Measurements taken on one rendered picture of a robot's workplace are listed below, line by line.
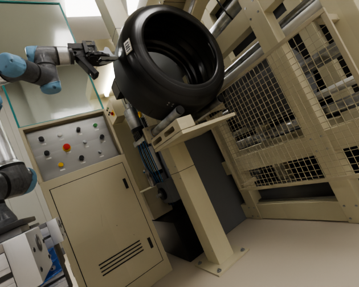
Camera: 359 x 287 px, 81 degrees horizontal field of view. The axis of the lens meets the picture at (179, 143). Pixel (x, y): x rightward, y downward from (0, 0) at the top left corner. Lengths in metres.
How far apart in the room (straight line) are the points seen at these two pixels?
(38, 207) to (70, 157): 3.18
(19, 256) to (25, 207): 4.30
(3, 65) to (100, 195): 0.94
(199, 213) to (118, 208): 0.55
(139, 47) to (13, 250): 0.85
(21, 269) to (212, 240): 1.12
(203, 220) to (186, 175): 0.30
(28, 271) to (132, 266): 1.18
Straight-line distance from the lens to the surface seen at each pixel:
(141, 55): 1.03
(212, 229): 1.43
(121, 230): 1.57
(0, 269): 0.49
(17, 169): 1.13
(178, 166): 1.33
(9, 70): 0.91
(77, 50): 1.10
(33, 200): 4.75
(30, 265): 0.48
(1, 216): 1.02
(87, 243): 1.54
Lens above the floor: 0.68
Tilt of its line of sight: 5 degrees up
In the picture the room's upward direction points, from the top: 24 degrees counter-clockwise
